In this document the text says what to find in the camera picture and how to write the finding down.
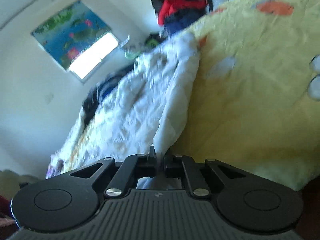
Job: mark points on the red garment on pile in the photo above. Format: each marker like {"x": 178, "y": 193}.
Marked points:
{"x": 171, "y": 6}

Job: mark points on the dark blue garment on pile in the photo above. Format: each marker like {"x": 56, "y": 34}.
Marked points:
{"x": 182, "y": 19}

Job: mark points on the yellow carrot print bedspread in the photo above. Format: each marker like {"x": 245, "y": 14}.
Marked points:
{"x": 250, "y": 106}

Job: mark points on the bright window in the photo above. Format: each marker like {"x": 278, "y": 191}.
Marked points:
{"x": 93, "y": 56}

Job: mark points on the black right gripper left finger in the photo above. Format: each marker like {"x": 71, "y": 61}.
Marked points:
{"x": 118, "y": 178}

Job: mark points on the lotus print window blind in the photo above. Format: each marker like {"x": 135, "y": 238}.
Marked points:
{"x": 70, "y": 32}

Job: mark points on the dark blue striped clothes pile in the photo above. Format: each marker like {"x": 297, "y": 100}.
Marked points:
{"x": 101, "y": 90}

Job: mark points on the white quilted down jacket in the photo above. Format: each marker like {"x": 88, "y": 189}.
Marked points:
{"x": 147, "y": 108}

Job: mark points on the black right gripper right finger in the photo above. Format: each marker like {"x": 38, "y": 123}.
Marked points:
{"x": 200, "y": 179}

